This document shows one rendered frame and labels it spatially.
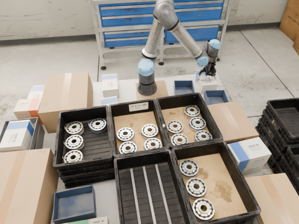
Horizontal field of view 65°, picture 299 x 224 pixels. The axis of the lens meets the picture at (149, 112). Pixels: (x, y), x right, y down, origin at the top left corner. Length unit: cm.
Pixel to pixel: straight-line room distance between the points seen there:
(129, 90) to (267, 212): 127
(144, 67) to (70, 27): 266
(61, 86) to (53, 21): 250
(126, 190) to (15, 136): 72
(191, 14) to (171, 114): 191
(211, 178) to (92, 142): 70
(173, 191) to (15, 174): 79
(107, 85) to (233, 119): 95
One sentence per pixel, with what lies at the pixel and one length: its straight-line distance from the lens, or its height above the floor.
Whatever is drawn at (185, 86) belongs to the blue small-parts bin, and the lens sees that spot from 198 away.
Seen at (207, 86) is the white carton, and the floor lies 77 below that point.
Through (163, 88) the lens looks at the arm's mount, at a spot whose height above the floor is 78.
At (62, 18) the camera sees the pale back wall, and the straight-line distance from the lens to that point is 413.
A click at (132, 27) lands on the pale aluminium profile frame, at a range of 313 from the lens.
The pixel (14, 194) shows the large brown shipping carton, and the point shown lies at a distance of 132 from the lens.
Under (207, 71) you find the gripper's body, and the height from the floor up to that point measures 90.
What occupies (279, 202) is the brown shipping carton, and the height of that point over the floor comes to 86.
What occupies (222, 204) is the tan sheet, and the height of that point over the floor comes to 83.
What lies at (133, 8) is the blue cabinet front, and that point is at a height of 82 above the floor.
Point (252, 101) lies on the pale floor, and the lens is 310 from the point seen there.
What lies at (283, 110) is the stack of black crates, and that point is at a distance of 235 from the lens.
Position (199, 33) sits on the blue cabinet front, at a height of 43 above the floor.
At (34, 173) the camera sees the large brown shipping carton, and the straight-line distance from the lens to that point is 134.
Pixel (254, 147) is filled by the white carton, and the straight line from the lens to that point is 143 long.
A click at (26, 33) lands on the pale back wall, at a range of 440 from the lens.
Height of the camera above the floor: 195
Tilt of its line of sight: 45 degrees down
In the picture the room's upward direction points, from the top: 1 degrees counter-clockwise
